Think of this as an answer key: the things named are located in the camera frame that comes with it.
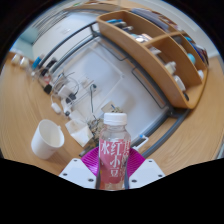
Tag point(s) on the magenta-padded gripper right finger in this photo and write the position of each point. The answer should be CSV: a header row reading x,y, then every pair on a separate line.
x,y
149,171

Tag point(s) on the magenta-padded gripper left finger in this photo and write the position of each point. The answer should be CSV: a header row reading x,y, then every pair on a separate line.
x,y
76,171

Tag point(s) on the clear pink-labelled drink bottle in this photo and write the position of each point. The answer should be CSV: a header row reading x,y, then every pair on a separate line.
x,y
113,160

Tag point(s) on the white tissue pack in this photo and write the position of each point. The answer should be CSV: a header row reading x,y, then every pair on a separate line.
x,y
79,131

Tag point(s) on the white paper cup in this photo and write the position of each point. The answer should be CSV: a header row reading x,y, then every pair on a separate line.
x,y
46,140

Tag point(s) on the wooden tree-man figurine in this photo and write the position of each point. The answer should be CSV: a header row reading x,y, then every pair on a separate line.
x,y
96,126

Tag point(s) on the white power strip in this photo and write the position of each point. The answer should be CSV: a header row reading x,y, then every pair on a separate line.
x,y
66,92

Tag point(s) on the wooden shelf unit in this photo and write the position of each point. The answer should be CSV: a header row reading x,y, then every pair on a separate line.
x,y
166,66

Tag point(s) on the small blue bottle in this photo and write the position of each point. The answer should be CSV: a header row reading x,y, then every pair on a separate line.
x,y
37,62

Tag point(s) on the grey metal shelf frame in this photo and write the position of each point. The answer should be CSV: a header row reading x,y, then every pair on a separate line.
x,y
173,125

